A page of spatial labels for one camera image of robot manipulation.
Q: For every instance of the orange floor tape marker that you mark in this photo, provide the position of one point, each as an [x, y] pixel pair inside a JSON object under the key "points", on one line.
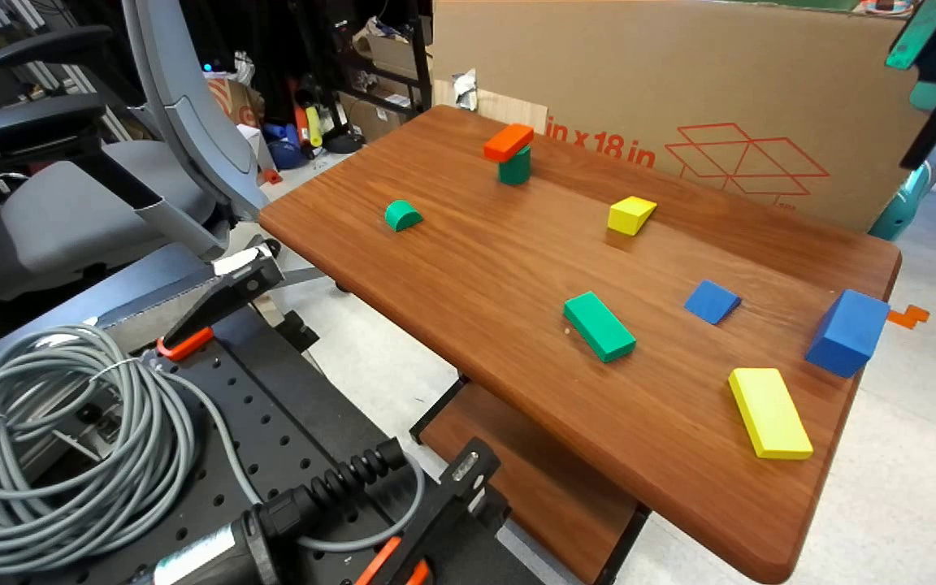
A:
{"points": [[911, 317]]}

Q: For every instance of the green half-round block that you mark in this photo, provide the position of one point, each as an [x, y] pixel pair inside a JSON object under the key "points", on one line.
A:
{"points": [[396, 215]]}

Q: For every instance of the blue bag on floor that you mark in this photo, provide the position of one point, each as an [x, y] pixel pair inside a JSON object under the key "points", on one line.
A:
{"points": [[288, 143]]}

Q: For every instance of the teal robot part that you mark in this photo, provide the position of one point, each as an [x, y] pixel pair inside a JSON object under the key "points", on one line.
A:
{"points": [[915, 49]]}

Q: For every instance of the black power plug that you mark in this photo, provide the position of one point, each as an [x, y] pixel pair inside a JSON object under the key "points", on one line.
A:
{"points": [[273, 526]]}

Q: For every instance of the large cardboard box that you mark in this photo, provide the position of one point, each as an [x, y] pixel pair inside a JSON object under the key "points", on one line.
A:
{"points": [[773, 105]]}

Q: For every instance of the small yellow block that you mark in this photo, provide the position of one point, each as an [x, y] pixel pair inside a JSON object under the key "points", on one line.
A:
{"points": [[628, 215]]}

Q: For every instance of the black clamp orange trigger front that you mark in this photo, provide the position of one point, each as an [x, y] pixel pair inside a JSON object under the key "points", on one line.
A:
{"points": [[460, 503]]}

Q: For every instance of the lower wooden shelf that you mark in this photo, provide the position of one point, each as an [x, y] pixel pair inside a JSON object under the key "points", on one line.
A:
{"points": [[552, 494]]}

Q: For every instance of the grey office chair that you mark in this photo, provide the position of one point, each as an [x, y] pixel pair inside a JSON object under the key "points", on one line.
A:
{"points": [[98, 205]]}

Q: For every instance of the long green block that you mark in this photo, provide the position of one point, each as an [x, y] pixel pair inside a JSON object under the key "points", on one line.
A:
{"points": [[598, 327]]}

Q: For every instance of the long yellow block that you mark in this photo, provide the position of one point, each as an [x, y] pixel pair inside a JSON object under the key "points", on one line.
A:
{"points": [[768, 415]]}

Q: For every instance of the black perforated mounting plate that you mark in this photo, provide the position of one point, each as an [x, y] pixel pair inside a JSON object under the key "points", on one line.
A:
{"points": [[288, 425]]}

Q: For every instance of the black clamp orange trigger rear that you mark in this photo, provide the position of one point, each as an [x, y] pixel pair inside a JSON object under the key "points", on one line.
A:
{"points": [[216, 305]]}

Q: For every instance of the green block under orange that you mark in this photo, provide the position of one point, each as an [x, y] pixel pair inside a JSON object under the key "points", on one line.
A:
{"points": [[517, 167]]}

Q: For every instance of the black clamp orange trigger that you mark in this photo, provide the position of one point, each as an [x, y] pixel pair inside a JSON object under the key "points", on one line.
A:
{"points": [[460, 503], [216, 305]]}

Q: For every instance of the large blue block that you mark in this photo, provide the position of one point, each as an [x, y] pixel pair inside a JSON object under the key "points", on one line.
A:
{"points": [[850, 334]]}

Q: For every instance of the flat blue square block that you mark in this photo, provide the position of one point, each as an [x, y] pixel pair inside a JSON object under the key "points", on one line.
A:
{"points": [[712, 305]]}

